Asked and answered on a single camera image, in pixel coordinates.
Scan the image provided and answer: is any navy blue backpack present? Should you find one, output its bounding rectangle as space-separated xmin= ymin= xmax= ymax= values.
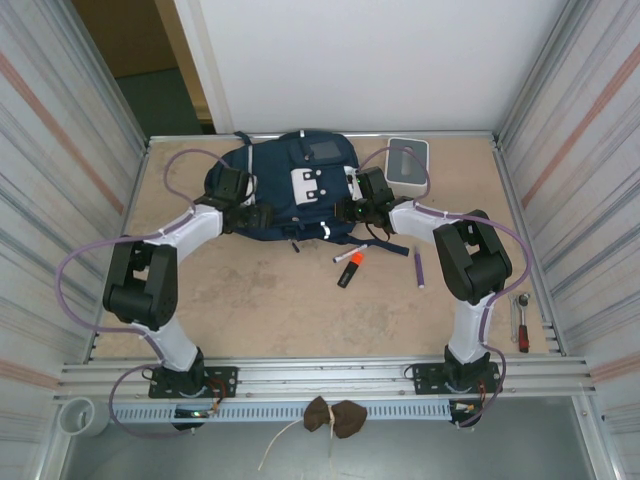
xmin=203 ymin=128 xmax=410 ymax=259

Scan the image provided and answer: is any black orange highlighter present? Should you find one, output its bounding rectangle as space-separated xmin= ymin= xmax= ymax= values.
xmin=336 ymin=252 xmax=365 ymax=290

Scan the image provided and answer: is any purple pen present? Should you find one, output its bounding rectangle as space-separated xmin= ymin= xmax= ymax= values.
xmin=412 ymin=245 xmax=427 ymax=290

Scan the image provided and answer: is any grey white tissue box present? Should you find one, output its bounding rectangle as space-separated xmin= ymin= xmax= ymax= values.
xmin=384 ymin=137 xmax=432 ymax=194

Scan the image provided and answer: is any slim aluminium table edge bar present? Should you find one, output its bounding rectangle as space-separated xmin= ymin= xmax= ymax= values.
xmin=147 ymin=131 xmax=499 ymax=146

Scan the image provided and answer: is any small black controller board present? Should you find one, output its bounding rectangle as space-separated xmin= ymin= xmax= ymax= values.
xmin=448 ymin=398 xmax=484 ymax=430
xmin=172 ymin=407 xmax=221 ymax=432

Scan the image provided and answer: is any white plastic cup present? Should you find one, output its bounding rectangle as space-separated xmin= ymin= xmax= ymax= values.
xmin=58 ymin=397 xmax=109 ymax=439

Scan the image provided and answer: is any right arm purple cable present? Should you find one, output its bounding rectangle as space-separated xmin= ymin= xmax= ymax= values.
xmin=349 ymin=146 xmax=534 ymax=429

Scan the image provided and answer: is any white door frame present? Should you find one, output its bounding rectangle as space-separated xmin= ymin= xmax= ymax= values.
xmin=172 ymin=0 xmax=236 ymax=135

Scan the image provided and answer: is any grooved aluminium mounting rail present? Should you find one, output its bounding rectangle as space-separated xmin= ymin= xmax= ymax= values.
xmin=54 ymin=355 xmax=599 ymax=404

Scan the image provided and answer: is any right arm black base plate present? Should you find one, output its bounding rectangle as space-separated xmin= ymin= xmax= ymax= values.
xmin=412 ymin=362 xmax=501 ymax=396

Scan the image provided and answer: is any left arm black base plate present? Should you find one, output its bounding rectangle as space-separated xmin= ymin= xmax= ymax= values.
xmin=148 ymin=366 xmax=239 ymax=400

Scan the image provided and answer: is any brown cloth bundle with string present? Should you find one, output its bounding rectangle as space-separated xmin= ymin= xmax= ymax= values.
xmin=257 ymin=395 xmax=369 ymax=471

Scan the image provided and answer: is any slotted grey cable duct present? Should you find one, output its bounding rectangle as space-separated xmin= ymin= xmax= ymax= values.
xmin=112 ymin=402 xmax=454 ymax=424

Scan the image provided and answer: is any red handled ratchet driver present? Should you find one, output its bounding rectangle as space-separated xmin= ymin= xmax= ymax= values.
xmin=517 ymin=293 xmax=533 ymax=354

